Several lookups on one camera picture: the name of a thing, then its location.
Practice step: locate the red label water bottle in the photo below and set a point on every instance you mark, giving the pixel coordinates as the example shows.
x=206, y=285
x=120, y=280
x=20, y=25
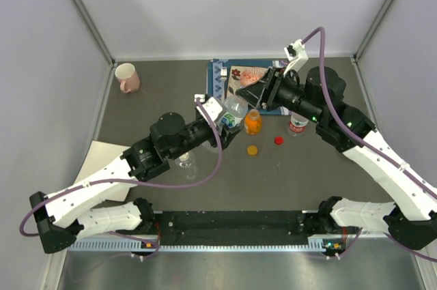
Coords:
x=297, y=124

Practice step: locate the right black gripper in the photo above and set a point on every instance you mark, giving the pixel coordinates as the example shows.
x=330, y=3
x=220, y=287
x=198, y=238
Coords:
x=268, y=87

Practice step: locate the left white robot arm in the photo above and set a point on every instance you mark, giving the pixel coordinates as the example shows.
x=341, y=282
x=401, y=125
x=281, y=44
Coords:
x=69, y=215

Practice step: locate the red bottle cap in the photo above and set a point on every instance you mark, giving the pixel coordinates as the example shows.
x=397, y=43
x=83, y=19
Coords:
x=278, y=140

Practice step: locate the silver fork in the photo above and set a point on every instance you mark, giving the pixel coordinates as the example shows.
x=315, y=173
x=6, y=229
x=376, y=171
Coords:
x=223, y=76

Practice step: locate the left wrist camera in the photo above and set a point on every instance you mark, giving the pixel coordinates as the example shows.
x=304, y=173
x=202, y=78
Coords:
x=211, y=105

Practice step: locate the blue cap water bottle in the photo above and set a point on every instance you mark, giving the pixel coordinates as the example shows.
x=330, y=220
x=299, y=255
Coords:
x=235, y=111

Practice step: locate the clear glass bottle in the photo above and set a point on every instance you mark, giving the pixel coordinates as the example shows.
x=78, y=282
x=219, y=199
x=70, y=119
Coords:
x=187, y=166

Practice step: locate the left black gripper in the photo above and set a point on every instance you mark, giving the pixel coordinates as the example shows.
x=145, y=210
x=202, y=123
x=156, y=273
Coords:
x=228, y=134

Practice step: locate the white notebook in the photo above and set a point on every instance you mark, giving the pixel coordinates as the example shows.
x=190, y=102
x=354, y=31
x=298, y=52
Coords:
x=104, y=159

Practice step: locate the orange juice bottle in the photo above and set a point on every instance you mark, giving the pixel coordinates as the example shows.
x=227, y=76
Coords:
x=253, y=122

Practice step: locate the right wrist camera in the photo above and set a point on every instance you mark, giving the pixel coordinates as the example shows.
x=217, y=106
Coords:
x=296, y=55

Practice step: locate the orange bottle cap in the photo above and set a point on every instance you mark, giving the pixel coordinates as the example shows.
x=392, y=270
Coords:
x=252, y=150

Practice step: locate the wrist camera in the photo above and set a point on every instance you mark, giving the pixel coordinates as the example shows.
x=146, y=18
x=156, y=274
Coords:
x=296, y=55
x=211, y=105

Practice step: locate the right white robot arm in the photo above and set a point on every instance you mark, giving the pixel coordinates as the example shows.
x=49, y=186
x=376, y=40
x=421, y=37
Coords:
x=410, y=217

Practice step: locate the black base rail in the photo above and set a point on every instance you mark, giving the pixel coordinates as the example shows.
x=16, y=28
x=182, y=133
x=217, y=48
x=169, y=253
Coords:
x=235, y=228

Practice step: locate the red patterned bowl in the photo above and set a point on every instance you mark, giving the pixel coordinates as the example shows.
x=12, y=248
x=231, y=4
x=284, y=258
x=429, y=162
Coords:
x=250, y=75

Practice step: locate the blue patterned placemat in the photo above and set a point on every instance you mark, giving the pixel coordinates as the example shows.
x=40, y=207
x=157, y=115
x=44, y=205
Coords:
x=214, y=87

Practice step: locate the square floral plate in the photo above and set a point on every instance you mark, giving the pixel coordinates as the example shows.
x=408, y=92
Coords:
x=233, y=82

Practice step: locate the pink mug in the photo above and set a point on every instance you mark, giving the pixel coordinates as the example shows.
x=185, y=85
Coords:
x=128, y=78

